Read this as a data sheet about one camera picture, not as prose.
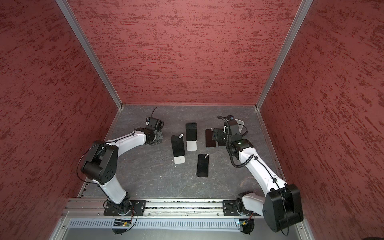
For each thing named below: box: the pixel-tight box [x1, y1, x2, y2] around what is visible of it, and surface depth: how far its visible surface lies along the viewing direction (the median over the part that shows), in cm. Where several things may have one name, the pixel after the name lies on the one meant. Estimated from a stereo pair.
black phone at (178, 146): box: [171, 134, 185, 157], surface depth 87 cm
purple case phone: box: [196, 153, 209, 178], surface depth 91 cm
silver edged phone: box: [205, 129, 216, 147], surface depth 100 cm
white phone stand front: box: [173, 156, 186, 165], surface depth 92 cm
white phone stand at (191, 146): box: [186, 140, 197, 152], surface depth 99 cm
